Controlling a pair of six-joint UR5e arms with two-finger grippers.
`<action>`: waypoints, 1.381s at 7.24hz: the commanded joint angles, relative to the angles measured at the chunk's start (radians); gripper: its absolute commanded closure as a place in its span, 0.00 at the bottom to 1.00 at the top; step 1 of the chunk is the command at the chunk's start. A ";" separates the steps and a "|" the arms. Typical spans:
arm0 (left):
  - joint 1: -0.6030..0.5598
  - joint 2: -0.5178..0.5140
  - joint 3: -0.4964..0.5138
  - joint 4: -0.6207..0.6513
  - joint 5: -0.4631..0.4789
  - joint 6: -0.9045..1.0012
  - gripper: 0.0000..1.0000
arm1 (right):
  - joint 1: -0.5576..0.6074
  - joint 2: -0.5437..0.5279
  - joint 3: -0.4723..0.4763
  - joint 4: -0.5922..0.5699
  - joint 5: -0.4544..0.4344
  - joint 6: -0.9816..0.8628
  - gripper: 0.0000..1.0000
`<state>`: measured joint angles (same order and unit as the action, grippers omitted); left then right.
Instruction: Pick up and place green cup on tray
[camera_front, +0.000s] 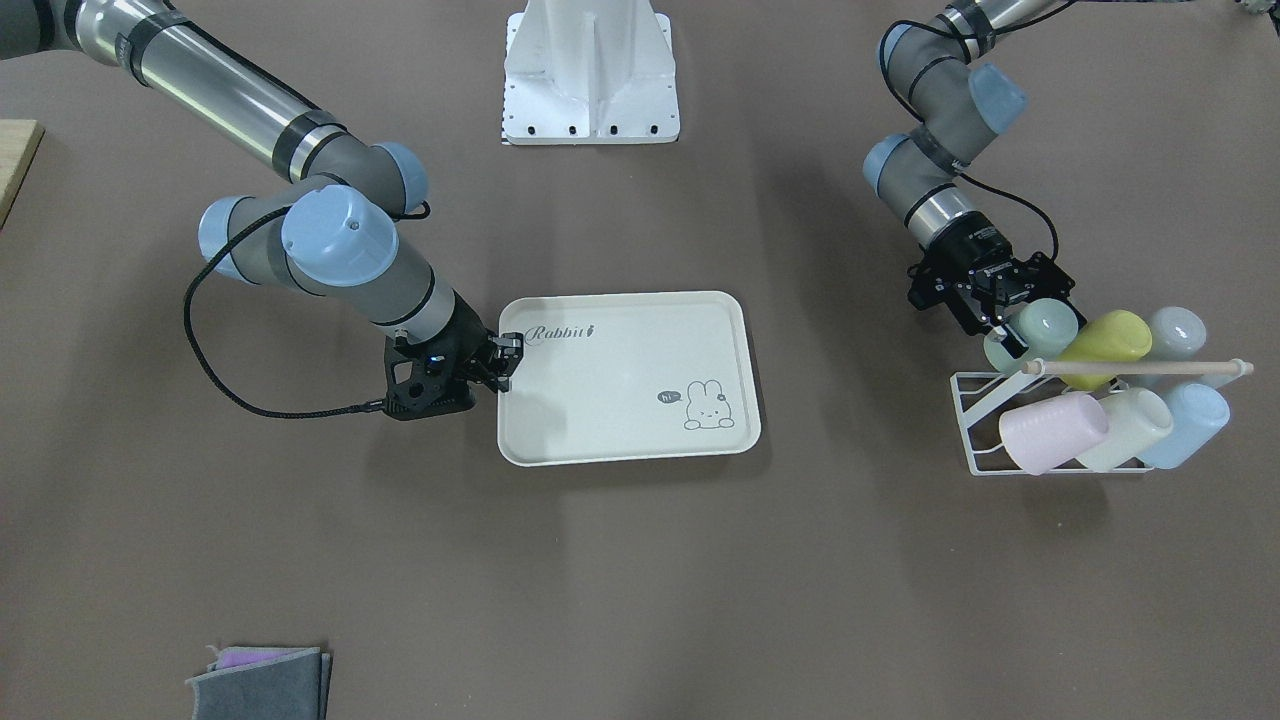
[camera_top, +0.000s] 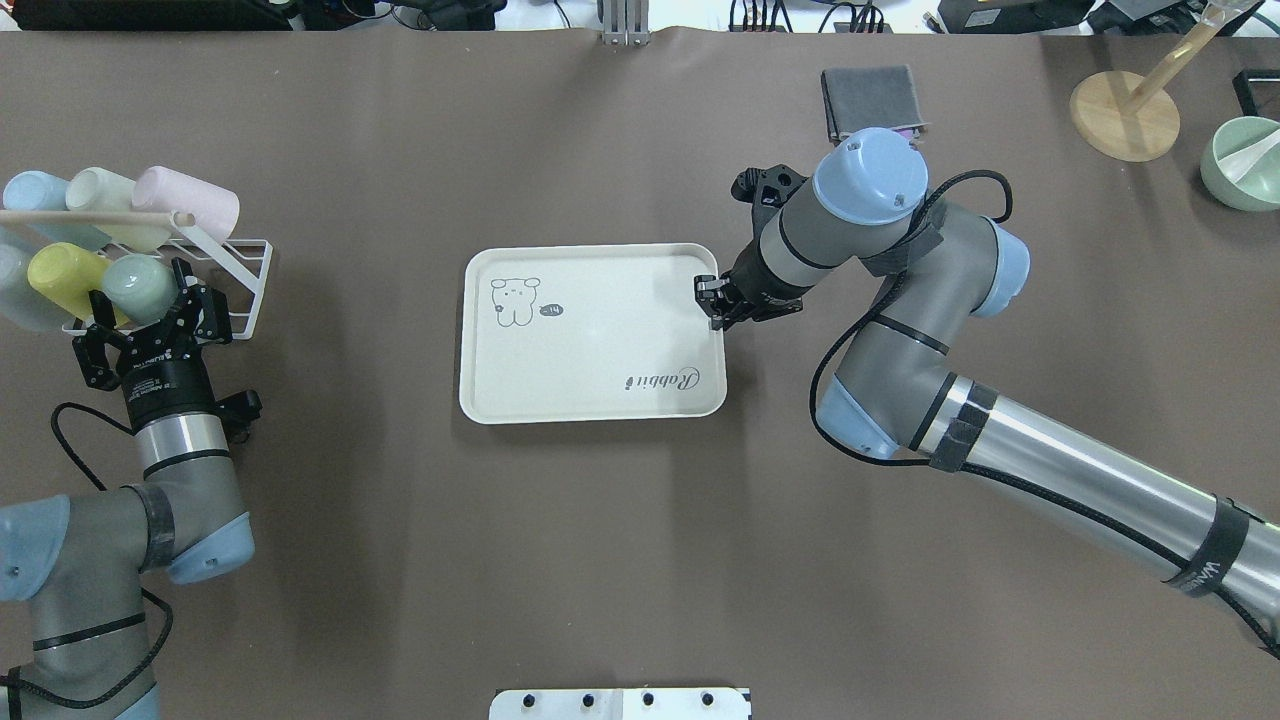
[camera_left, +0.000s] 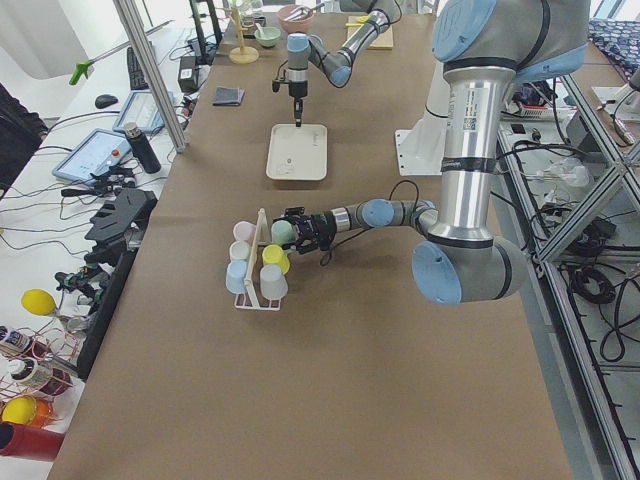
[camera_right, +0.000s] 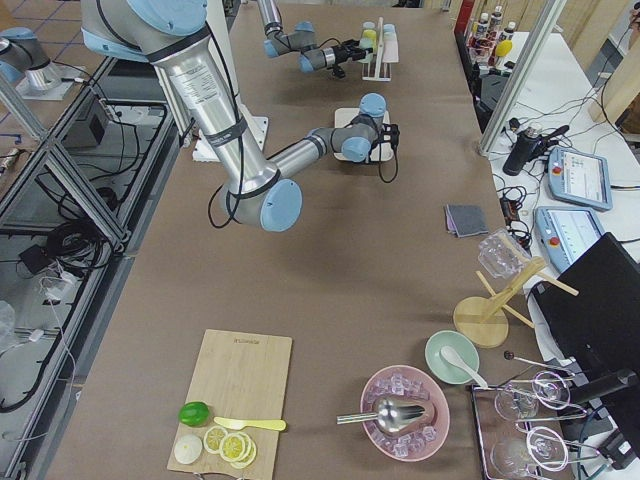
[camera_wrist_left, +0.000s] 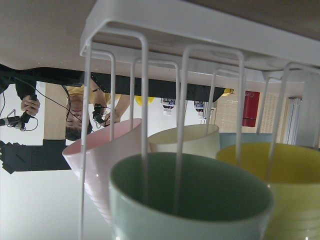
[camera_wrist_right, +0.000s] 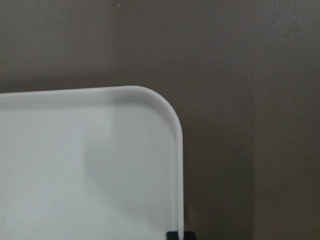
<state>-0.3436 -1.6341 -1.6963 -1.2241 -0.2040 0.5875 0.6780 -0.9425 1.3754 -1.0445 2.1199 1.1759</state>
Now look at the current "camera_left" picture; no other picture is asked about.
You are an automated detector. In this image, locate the black computer mouse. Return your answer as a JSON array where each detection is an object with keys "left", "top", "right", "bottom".
[{"left": 94, "top": 94, "right": 119, "bottom": 110}]

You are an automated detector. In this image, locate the upper teach pendant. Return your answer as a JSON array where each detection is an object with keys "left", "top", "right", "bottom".
[{"left": 51, "top": 129, "right": 132, "bottom": 184}]

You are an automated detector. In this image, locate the pink ice bowl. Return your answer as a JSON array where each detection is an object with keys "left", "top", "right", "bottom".
[{"left": 277, "top": 5, "right": 315, "bottom": 34}]

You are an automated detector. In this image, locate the wooden cup tree stand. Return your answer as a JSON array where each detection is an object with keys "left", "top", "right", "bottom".
[{"left": 225, "top": 1, "right": 259, "bottom": 65}]

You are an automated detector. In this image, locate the aluminium frame post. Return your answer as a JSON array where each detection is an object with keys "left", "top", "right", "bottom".
[{"left": 113, "top": 0, "right": 187, "bottom": 154}]

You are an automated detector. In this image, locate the white serving tray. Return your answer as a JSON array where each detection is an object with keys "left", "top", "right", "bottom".
[{"left": 266, "top": 124, "right": 328, "bottom": 181}]

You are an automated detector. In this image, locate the black tool stand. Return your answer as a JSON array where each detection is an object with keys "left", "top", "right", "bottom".
[{"left": 55, "top": 188, "right": 157, "bottom": 381}]

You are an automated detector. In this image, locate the bamboo cutting board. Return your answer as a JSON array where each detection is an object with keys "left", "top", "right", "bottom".
[{"left": 346, "top": 14, "right": 395, "bottom": 51}]

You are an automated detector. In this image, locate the cream cup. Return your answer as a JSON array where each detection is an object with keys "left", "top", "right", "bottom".
[{"left": 228, "top": 240, "right": 251, "bottom": 261}]

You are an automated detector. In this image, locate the blue cup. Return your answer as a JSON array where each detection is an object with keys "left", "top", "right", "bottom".
[{"left": 225, "top": 260, "right": 248, "bottom": 295}]

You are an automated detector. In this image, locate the yellow lemon toy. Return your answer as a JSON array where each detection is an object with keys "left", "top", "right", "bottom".
[{"left": 21, "top": 289, "right": 57, "bottom": 316}]

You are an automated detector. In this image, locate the red cylinder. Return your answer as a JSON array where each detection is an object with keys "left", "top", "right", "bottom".
[{"left": 1, "top": 422, "right": 65, "bottom": 461}]

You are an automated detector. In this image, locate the black water bottle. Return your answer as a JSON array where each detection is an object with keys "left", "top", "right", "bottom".
[{"left": 123, "top": 122, "right": 161, "bottom": 174}]

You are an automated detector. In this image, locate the yellow cup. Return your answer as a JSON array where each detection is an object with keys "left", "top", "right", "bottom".
[{"left": 262, "top": 244, "right": 290, "bottom": 275}]

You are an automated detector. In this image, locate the mint green bowl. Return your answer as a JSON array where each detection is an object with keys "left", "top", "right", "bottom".
[{"left": 254, "top": 27, "right": 281, "bottom": 48}]

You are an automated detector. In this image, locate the black keyboard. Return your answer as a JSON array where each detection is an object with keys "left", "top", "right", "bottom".
[{"left": 126, "top": 46, "right": 148, "bottom": 91}]

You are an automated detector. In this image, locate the grey folded cloth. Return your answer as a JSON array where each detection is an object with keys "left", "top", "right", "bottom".
[{"left": 212, "top": 86, "right": 245, "bottom": 106}]

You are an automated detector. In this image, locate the pink cup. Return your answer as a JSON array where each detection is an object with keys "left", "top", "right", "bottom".
[{"left": 232, "top": 220, "right": 257, "bottom": 244}]

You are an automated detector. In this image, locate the steel ice scoop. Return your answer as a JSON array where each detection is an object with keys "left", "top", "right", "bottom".
[{"left": 285, "top": 3, "right": 323, "bottom": 21}]

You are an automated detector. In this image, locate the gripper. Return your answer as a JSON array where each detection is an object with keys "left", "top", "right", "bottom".
[
  {"left": 283, "top": 207, "right": 334, "bottom": 253},
  {"left": 271, "top": 76, "right": 307, "bottom": 127}
]

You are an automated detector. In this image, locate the grey cup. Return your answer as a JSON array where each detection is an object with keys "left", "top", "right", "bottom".
[{"left": 260, "top": 264, "right": 288, "bottom": 301}]

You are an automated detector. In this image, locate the green cup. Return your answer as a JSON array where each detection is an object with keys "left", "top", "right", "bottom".
[{"left": 271, "top": 220, "right": 296, "bottom": 245}]

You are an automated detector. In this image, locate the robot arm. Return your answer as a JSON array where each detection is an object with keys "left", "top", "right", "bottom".
[
  {"left": 272, "top": 0, "right": 402, "bottom": 128},
  {"left": 283, "top": 1, "right": 590, "bottom": 304}
]

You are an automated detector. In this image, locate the white cup rack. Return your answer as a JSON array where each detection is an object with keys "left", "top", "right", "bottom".
[{"left": 234, "top": 208, "right": 283, "bottom": 312}]

